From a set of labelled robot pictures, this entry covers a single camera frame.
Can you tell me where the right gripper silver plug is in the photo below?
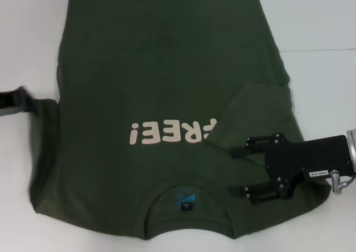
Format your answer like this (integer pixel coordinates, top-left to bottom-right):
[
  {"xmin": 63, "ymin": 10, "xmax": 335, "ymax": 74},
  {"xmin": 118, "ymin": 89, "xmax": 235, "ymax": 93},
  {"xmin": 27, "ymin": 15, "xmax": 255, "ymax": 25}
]
[{"xmin": 329, "ymin": 170, "xmax": 344, "ymax": 193}]

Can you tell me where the dark green FREE t-shirt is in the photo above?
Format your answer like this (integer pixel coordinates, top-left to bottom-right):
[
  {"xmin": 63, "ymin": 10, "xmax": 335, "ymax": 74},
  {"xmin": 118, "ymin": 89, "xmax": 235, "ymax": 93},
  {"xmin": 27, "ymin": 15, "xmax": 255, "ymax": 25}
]
[{"xmin": 27, "ymin": 0, "xmax": 334, "ymax": 240}]

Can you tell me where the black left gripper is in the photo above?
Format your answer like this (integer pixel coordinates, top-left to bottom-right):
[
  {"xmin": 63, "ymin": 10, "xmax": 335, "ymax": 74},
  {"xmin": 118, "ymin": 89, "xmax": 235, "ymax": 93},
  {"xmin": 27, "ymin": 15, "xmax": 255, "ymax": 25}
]
[{"xmin": 0, "ymin": 86, "xmax": 36, "ymax": 116}]

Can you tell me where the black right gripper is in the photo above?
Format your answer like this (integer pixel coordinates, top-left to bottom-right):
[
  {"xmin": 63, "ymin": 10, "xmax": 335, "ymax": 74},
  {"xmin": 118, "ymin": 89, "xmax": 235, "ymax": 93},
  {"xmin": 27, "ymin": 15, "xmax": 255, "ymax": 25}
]
[{"xmin": 229, "ymin": 135, "xmax": 354, "ymax": 207}]

